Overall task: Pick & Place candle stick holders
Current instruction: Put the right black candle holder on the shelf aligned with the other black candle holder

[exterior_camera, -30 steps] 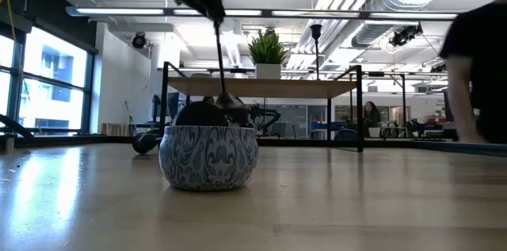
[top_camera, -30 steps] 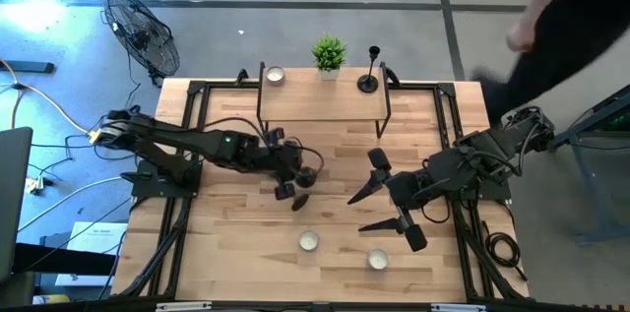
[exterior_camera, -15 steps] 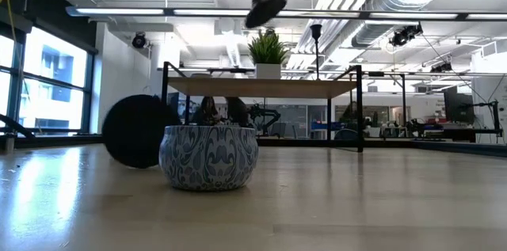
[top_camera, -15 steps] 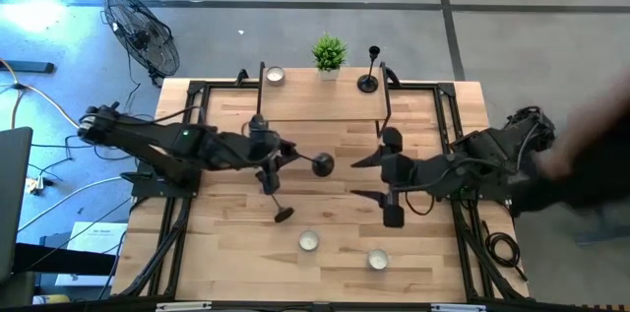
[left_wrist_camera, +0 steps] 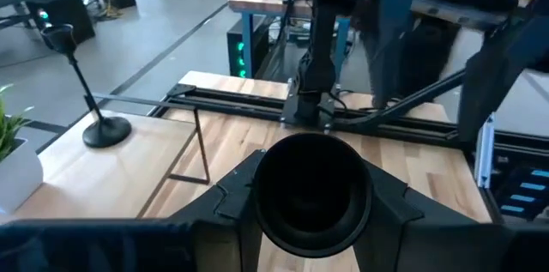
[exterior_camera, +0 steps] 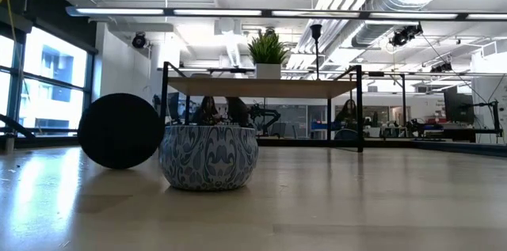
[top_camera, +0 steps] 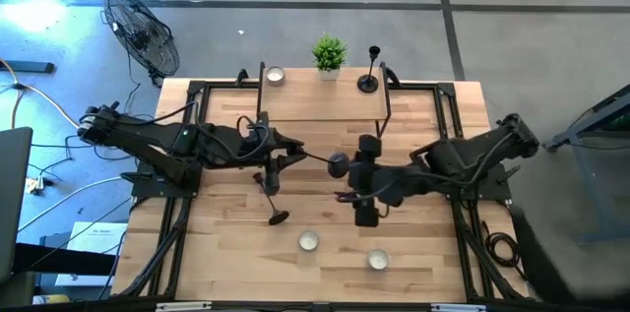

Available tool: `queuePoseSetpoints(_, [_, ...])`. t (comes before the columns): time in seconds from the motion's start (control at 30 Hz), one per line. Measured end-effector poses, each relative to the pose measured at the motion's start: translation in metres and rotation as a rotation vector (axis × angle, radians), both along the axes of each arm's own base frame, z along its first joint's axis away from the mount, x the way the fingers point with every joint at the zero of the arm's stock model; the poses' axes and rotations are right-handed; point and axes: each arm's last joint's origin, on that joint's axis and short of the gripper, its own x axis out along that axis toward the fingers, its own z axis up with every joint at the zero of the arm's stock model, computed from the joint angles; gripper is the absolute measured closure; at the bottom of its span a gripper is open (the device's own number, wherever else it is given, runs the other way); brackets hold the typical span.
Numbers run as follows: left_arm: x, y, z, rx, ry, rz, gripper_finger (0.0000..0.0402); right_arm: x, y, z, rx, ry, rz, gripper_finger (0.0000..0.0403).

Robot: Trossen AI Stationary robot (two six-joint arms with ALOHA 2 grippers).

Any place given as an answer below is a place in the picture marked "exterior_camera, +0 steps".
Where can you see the patterned candle tin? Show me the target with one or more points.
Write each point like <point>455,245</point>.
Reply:
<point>200,75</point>

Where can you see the blue floral candle tin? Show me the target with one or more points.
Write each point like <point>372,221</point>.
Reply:
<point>208,160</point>

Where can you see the black metal candlestick holder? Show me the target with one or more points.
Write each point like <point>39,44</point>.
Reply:
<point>119,130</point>
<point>315,30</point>

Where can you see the black background robot arm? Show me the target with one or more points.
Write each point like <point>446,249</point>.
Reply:
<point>263,114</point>

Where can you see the person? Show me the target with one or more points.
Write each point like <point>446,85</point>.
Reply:
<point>206,110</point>
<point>348,113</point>
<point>237,111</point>

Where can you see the wooden shelf black legs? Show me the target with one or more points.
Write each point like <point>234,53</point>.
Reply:
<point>257,88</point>

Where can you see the green plant white pot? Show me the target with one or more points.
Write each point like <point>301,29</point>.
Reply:
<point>268,71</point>

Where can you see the long ceiling light bar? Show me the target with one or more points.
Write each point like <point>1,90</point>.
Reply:
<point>218,12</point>

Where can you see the dark computer monitor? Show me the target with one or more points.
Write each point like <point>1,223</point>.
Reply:
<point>457,104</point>

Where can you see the large window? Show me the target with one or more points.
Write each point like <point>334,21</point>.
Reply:
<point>51,61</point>

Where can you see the silver ventilation duct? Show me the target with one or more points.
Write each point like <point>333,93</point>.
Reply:
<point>380,25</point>

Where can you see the black ceiling camera cluster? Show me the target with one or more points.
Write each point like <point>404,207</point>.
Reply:
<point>402,37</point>

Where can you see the black metal table frame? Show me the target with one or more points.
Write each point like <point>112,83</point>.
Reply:
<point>455,147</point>

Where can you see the black background workstation frame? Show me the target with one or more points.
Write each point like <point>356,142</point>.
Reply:
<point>495,120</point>

